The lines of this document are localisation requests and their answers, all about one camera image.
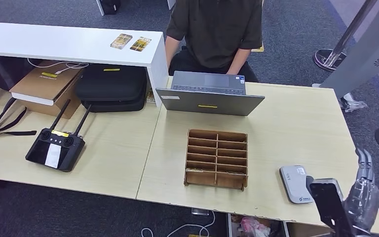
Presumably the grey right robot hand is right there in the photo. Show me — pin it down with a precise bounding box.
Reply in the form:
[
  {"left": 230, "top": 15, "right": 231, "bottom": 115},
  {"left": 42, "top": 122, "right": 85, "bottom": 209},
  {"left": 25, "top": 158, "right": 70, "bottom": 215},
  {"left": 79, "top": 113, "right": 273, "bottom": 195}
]
[{"left": 306, "top": 149, "right": 379, "bottom": 234}]

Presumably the brown wooden card organizer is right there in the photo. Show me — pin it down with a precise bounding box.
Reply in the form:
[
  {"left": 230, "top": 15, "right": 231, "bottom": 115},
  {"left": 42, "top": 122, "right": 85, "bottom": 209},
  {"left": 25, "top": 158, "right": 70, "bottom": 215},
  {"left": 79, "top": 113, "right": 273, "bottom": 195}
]
[{"left": 184, "top": 128, "right": 248, "bottom": 192}]

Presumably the autumn print ID card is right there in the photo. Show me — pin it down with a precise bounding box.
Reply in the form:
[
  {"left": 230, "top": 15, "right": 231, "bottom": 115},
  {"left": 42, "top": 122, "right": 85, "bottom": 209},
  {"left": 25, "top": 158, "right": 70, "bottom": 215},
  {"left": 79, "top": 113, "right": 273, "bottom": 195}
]
[{"left": 130, "top": 37, "right": 152, "bottom": 52}]

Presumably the white card reader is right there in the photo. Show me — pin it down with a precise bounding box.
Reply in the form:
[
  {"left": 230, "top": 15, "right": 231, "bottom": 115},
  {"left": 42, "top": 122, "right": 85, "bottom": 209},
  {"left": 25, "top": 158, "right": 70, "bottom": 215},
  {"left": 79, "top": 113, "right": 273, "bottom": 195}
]
[{"left": 279, "top": 165, "right": 314, "bottom": 205}]

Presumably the person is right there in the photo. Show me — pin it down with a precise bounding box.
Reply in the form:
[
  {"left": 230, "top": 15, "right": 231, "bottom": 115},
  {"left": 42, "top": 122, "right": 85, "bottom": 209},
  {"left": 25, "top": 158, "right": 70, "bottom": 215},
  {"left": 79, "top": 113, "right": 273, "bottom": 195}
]
[{"left": 164, "top": 0, "right": 264, "bottom": 82}]

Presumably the brown open storage box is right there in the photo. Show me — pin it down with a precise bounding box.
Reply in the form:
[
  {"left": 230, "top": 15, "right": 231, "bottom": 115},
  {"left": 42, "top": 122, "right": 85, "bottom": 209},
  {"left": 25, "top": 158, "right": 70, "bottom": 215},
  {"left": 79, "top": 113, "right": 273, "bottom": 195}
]
[{"left": 227, "top": 214, "right": 334, "bottom": 237}]

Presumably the clear plastic wrap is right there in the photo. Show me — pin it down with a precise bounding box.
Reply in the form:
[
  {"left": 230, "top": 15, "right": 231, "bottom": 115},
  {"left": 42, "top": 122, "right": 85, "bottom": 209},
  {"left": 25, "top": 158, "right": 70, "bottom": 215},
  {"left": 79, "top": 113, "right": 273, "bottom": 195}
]
[{"left": 339, "top": 91, "right": 369, "bottom": 113}]

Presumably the pink plastic bag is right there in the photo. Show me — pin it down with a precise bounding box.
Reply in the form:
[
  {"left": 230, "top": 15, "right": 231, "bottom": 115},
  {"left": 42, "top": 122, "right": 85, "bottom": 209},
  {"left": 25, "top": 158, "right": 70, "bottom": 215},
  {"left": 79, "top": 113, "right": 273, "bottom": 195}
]
[{"left": 238, "top": 216, "right": 270, "bottom": 237}]

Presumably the grey panel with fan logo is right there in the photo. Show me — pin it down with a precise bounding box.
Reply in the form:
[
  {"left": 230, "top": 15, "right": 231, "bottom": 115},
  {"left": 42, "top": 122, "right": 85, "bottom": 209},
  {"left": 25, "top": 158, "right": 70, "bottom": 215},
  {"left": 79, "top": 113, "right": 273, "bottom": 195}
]
[{"left": 320, "top": 0, "right": 379, "bottom": 98}]

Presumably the grey laptop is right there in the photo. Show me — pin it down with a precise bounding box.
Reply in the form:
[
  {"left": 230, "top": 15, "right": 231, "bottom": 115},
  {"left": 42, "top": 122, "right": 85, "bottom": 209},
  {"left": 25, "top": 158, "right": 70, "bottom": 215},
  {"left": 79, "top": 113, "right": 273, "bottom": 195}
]
[{"left": 155, "top": 70, "right": 265, "bottom": 117}]

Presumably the black carrying case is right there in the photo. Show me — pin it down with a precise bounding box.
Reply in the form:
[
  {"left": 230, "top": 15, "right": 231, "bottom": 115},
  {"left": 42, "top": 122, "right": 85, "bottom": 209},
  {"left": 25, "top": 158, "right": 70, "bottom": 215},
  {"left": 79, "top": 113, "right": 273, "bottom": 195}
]
[{"left": 75, "top": 64, "right": 148, "bottom": 113}]

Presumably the black remote controller with antennas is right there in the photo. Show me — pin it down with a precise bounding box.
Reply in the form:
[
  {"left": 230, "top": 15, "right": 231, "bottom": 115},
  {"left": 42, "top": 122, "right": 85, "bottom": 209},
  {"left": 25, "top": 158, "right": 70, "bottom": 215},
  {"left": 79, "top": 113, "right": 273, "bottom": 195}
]
[{"left": 25, "top": 99, "right": 92, "bottom": 173}]

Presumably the black bin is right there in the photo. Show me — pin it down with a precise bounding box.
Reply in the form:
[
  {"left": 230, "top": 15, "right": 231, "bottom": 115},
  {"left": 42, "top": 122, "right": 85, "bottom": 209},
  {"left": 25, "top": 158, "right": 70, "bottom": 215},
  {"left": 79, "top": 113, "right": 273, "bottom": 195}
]
[{"left": 99, "top": 0, "right": 121, "bottom": 15}]

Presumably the brown cardboard box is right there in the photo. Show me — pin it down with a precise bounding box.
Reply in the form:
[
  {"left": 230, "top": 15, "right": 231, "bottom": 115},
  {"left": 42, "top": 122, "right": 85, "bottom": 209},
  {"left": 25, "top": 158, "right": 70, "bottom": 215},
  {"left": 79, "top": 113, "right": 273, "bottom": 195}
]
[{"left": 9, "top": 60, "right": 84, "bottom": 119}]

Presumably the white desk shelf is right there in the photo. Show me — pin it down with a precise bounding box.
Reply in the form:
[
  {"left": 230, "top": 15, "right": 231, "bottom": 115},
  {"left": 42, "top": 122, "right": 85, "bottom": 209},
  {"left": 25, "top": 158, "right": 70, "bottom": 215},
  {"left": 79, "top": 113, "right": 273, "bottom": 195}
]
[{"left": 0, "top": 21, "right": 170, "bottom": 108}]

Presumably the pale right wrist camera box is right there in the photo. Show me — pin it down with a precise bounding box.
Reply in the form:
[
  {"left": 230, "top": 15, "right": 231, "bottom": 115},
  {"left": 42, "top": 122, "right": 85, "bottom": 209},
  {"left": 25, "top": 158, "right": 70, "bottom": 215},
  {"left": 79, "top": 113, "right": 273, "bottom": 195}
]
[{"left": 308, "top": 178, "right": 355, "bottom": 237}]

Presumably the chrome stanchion post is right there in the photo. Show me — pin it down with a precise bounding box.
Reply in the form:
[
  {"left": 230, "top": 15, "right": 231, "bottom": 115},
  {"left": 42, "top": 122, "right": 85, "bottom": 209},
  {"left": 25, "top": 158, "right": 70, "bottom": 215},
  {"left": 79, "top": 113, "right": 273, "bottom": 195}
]
[{"left": 313, "top": 0, "right": 378, "bottom": 72}]

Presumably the white floor cable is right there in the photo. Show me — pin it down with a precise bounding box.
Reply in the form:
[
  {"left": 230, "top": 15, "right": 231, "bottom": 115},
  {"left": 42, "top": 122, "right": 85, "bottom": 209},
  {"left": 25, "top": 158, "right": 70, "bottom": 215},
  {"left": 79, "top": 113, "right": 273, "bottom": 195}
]
[{"left": 140, "top": 212, "right": 216, "bottom": 237}]

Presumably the white charging cable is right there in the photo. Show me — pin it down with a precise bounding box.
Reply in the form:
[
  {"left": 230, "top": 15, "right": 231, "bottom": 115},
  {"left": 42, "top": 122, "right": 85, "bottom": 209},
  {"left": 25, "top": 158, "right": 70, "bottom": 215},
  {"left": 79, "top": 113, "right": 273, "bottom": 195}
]
[{"left": 26, "top": 58, "right": 89, "bottom": 75}]

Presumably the black strap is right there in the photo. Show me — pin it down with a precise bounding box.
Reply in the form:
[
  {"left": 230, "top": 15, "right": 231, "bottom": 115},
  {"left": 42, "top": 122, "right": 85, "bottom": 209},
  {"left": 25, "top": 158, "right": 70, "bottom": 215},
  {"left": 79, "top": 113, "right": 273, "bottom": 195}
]
[{"left": 0, "top": 97, "right": 37, "bottom": 138}]

